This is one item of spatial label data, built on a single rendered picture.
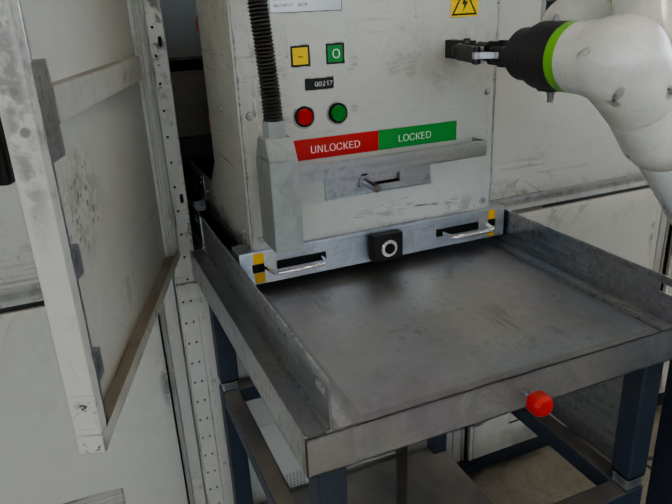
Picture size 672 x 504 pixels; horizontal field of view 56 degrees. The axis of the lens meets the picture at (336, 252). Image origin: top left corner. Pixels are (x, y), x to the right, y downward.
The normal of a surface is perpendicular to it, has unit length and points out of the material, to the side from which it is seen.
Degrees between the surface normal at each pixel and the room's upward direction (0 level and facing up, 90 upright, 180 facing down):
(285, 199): 90
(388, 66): 90
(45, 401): 90
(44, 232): 90
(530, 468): 0
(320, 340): 0
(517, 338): 0
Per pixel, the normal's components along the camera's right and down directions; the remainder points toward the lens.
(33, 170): 0.09, 0.36
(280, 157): 0.32, -0.18
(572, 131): 0.40, 0.32
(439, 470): -0.04, -0.93
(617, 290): -0.92, 0.18
